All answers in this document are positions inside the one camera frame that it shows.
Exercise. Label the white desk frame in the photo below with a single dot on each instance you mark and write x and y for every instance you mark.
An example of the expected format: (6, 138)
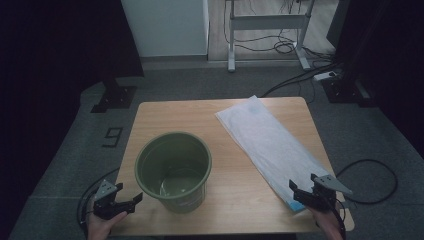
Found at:
(266, 22)

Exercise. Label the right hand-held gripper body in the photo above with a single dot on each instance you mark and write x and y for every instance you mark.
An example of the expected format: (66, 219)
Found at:
(325, 196)

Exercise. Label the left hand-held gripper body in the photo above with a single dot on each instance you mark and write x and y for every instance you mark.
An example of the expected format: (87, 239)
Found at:
(104, 195)

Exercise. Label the green plastic bucket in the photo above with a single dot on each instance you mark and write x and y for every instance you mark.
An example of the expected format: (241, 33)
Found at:
(173, 166)

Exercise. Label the person's right hand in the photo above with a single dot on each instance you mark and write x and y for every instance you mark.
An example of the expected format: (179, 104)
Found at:
(328, 223)

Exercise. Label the person's left hand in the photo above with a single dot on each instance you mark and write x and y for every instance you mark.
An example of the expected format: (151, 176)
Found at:
(100, 228)

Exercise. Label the grey tape mark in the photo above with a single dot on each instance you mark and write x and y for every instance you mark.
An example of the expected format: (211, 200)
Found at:
(348, 204)

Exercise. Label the white cabinet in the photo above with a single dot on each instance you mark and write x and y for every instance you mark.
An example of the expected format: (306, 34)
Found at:
(166, 26)

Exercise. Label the white power strip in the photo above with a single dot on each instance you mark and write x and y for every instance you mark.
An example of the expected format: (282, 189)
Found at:
(324, 76)

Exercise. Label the white and blue plastic bag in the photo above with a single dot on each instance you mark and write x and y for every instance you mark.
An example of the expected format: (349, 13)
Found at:
(266, 143)

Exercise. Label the black stand base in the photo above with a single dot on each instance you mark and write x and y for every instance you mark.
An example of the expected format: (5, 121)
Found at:
(346, 91)
(115, 96)

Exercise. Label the black curtain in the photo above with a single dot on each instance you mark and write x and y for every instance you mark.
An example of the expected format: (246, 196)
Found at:
(50, 66)
(393, 66)

